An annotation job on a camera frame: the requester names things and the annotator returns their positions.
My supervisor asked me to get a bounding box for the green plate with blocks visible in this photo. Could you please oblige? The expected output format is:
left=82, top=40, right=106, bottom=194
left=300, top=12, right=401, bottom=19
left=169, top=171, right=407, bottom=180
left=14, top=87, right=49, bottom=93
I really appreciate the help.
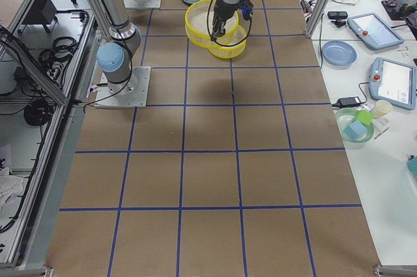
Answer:
left=334, top=108, right=374, bottom=143

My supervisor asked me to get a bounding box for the blue plate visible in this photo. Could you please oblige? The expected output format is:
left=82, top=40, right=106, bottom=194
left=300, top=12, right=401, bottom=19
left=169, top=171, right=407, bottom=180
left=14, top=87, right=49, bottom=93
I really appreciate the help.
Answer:
left=322, top=40, right=357, bottom=66

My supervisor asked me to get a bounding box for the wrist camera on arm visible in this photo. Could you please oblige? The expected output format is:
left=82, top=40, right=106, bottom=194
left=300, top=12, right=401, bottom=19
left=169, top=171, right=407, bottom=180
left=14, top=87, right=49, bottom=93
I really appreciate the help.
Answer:
left=239, top=0, right=253, bottom=21

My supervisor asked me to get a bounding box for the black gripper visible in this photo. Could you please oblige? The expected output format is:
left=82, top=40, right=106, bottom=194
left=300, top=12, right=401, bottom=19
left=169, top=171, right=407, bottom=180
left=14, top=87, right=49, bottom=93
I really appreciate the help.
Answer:
left=211, top=0, right=238, bottom=38

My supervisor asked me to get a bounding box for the green foam block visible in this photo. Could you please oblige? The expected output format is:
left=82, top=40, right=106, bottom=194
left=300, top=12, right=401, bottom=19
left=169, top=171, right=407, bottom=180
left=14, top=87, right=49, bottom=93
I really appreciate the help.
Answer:
left=356, top=109, right=374, bottom=126

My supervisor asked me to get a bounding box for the black webcam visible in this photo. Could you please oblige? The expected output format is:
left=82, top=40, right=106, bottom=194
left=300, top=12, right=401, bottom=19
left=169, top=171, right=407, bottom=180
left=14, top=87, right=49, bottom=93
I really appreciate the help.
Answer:
left=327, top=11, right=348, bottom=28

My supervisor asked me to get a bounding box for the far teach pendant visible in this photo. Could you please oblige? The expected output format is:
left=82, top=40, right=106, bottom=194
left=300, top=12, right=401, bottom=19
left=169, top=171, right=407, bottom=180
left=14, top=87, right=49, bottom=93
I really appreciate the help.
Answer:
left=347, top=12, right=404, bottom=50

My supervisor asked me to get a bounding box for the paper cup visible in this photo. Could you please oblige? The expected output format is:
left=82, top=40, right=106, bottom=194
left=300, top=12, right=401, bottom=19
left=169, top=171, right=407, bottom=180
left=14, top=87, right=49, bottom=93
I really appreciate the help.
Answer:
left=371, top=100, right=393, bottom=119

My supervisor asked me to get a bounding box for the near teach pendant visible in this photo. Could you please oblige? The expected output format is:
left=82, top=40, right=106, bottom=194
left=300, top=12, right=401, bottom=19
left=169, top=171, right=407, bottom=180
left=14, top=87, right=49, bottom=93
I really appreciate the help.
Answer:
left=369, top=57, right=416, bottom=110

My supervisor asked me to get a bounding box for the black power adapter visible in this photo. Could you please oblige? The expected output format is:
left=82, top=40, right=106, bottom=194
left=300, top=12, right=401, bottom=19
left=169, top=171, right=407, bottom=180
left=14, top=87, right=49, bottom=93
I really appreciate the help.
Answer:
left=333, top=96, right=362, bottom=108

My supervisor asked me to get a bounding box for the yellow steamer layer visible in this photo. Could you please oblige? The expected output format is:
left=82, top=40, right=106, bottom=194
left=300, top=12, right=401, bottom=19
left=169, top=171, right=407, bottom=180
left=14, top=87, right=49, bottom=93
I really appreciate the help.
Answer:
left=185, top=0, right=239, bottom=48
left=208, top=25, right=246, bottom=59

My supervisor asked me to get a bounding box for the blue foam block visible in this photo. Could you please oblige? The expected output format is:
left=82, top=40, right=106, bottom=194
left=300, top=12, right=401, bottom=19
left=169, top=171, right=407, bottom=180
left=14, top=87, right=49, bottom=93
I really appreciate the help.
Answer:
left=343, top=121, right=367, bottom=141

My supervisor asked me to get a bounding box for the teach pendant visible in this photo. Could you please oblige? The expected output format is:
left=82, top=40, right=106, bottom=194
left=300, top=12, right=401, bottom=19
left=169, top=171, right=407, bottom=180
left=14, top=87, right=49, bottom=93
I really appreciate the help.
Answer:
left=369, top=57, right=416, bottom=110
left=347, top=12, right=404, bottom=50

